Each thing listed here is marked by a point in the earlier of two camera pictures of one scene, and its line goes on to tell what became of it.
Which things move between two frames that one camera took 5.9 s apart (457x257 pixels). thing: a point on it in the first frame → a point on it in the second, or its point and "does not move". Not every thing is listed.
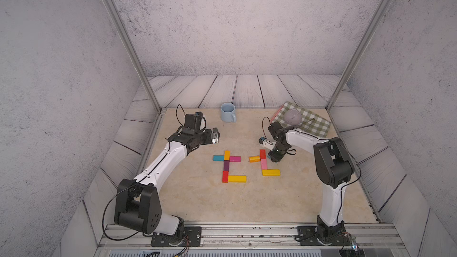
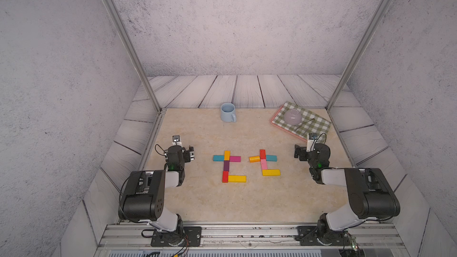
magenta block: [235, 159] does not move
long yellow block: [235, 178] does not move
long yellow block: [271, 172] does not move
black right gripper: [275, 157] → [303, 153]
